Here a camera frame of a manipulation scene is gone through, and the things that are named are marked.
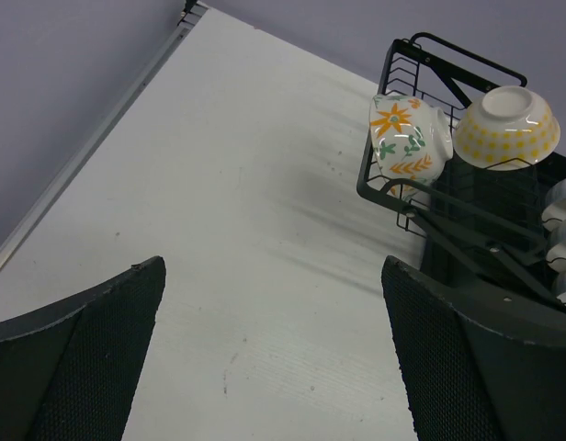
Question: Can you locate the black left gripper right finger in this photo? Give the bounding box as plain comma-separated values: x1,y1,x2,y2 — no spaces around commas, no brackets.
380,256,566,440

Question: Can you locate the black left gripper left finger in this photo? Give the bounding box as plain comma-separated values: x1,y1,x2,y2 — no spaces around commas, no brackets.
0,256,166,440

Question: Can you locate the black drain tray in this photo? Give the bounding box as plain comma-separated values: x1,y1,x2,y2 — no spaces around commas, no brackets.
421,153,566,310

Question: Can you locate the light blue bowl back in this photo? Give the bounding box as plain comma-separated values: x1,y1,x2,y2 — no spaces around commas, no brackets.
541,178,566,232

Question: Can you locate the floral orange green bowl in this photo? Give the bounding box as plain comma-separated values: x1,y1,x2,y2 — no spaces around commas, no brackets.
369,94,454,186

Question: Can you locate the yellow dotted white bowl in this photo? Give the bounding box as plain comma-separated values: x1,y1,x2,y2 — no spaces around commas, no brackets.
453,85,560,171

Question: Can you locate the black wire dish rack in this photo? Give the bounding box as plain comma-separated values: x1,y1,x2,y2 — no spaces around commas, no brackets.
357,32,566,309

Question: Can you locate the aluminium table edge rail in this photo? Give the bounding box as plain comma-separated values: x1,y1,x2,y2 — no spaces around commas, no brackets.
0,1,208,273

